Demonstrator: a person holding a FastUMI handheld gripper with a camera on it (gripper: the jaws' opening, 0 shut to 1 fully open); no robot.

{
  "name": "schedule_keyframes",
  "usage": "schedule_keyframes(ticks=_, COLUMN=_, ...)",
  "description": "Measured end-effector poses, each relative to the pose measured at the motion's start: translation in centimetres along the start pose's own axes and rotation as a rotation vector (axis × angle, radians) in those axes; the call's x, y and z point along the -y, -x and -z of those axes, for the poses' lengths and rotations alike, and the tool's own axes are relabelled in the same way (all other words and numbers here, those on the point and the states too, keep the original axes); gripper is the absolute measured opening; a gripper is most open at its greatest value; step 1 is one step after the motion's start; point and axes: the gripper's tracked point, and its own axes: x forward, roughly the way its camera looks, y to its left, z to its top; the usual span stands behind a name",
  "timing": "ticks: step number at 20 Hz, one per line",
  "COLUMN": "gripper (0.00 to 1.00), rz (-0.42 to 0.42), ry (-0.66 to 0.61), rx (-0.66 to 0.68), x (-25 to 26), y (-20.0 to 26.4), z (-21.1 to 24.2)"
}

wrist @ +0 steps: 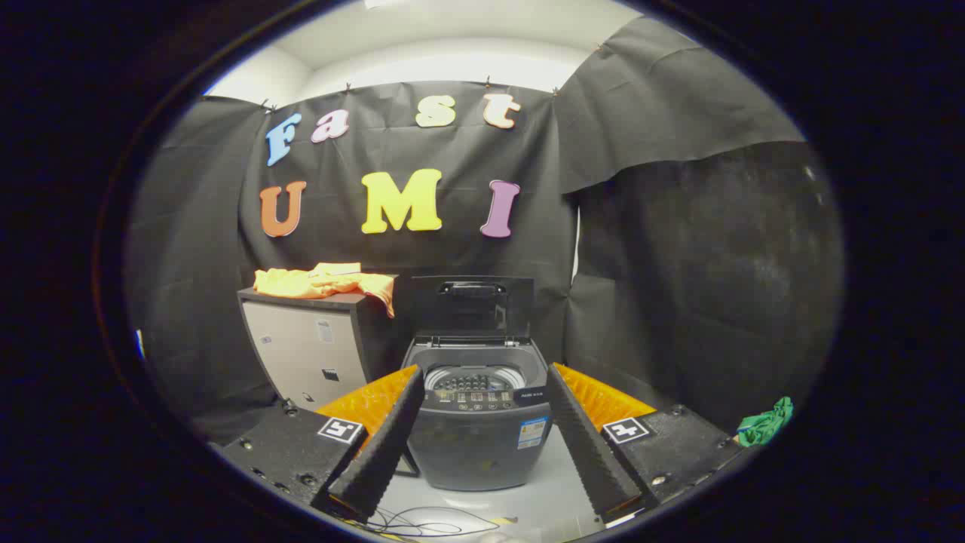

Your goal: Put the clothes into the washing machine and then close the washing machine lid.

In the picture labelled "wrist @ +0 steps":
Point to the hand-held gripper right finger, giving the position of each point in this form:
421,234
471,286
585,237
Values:
588,449

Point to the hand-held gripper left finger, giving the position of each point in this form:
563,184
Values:
381,449

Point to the dark grey washing machine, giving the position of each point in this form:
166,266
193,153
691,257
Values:
475,445

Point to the orange polo shirt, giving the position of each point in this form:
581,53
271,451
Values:
317,282

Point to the grey cabinet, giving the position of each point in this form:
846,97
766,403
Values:
305,351

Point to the green cloth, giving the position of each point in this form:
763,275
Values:
765,426

